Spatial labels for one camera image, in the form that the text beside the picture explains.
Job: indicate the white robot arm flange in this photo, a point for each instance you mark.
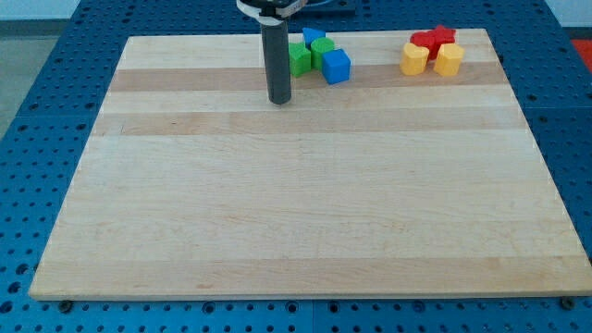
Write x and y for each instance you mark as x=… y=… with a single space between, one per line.
x=270 y=12

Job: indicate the yellow hexagon block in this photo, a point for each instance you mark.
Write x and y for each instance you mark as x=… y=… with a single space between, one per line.
x=449 y=59

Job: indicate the green cube block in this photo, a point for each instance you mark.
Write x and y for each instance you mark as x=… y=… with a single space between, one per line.
x=300 y=59

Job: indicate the black bolt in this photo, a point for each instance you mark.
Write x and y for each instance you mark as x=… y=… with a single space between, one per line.
x=65 y=307
x=567 y=303

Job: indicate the blue cube block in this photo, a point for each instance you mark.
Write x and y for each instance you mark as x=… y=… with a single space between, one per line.
x=336 y=66

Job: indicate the black bolt front right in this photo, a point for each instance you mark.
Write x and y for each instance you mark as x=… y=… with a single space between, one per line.
x=567 y=303

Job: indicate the wooden board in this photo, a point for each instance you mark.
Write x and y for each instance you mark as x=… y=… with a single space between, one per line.
x=193 y=186

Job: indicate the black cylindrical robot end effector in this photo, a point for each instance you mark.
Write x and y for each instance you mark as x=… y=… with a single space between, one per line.
x=275 y=41

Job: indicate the red star block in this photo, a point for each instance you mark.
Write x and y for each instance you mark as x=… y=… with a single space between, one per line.
x=443 y=35

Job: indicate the red heart block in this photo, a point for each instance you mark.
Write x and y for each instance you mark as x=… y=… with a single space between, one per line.
x=425 y=39

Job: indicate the green cylinder block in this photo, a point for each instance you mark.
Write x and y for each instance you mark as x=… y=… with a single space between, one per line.
x=318 y=47

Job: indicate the yellow heart block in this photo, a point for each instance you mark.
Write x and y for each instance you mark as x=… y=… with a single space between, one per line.
x=413 y=59

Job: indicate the blue triangle block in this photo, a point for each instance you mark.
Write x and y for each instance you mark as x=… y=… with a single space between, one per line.
x=310 y=35

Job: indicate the black bolt front left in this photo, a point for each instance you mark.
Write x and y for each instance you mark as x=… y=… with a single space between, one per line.
x=65 y=307

